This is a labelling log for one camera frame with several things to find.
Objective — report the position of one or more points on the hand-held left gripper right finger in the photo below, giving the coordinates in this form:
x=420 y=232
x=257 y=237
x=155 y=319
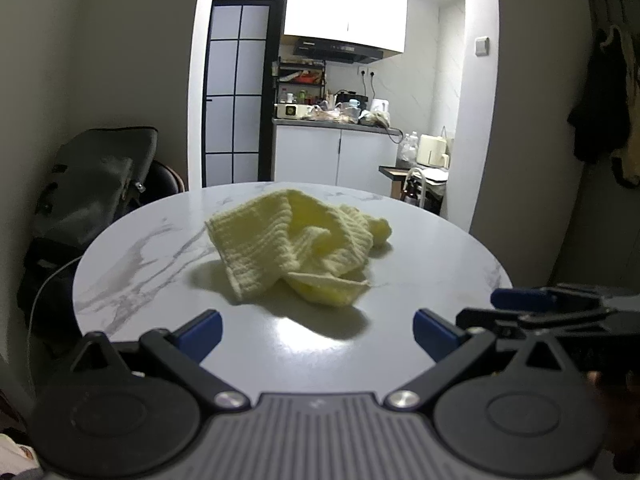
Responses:
x=434 y=334

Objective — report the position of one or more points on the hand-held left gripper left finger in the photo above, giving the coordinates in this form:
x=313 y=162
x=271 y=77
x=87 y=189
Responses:
x=202 y=334

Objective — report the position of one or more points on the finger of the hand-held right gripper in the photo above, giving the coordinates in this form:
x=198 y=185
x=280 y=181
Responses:
x=520 y=300
x=490 y=320

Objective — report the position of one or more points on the yellow knitted towel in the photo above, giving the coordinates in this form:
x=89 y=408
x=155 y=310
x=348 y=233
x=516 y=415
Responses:
x=260 y=240

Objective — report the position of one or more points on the person's right hand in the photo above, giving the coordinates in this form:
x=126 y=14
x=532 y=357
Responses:
x=622 y=410

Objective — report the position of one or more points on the dark glass bottle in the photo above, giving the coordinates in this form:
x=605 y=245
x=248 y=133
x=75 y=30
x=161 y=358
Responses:
x=410 y=194

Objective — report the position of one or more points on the black chair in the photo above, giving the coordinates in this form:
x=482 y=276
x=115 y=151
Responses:
x=165 y=180

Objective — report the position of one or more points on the beige paper bag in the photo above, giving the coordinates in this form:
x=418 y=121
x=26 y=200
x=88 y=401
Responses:
x=446 y=152

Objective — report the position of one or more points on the black bag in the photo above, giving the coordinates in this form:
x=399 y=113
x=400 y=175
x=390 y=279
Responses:
x=45 y=285

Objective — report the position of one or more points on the wooden side table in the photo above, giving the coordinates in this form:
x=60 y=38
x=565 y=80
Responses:
x=395 y=171

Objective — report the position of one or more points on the cream countertop appliance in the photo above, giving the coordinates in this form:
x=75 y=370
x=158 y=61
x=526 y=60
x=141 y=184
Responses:
x=431 y=151

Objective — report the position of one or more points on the grey backpack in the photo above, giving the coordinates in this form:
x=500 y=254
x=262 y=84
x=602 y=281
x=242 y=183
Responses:
x=90 y=185

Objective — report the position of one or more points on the clear plastic bottle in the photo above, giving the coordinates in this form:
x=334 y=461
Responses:
x=409 y=146

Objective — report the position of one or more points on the dark hanging jacket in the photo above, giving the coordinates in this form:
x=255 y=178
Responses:
x=597 y=110

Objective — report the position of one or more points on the white lower kitchen cabinet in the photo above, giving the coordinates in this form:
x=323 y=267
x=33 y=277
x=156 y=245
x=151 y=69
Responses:
x=310 y=155

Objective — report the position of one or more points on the white cloth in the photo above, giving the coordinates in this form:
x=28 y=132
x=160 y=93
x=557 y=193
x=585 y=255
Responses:
x=15 y=457

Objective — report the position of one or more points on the pile of food bags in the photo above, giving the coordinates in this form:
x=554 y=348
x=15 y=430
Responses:
x=350 y=116

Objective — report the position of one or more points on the white kettle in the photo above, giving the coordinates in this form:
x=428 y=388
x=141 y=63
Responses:
x=380 y=105

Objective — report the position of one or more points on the small white appliance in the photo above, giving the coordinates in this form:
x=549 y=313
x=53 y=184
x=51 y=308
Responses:
x=290 y=111

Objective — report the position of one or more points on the black countertop appliance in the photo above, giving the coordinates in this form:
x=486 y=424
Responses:
x=350 y=96

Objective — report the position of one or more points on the black kitchen rack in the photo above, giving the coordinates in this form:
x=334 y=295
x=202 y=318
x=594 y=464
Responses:
x=300 y=77

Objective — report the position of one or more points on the black-framed glass door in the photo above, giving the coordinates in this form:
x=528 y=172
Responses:
x=222 y=60

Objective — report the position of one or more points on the black range hood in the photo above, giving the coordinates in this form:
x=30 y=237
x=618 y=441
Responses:
x=335 y=51

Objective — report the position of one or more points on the white upper cabinet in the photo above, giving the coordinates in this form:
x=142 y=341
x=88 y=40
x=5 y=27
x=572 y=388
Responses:
x=345 y=5

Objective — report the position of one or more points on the white tube frame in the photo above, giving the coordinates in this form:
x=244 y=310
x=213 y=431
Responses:
x=420 y=175

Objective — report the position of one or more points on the grey light switch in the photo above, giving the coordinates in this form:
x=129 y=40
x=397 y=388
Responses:
x=481 y=46

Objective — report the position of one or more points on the white wall socket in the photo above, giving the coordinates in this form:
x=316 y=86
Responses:
x=367 y=71

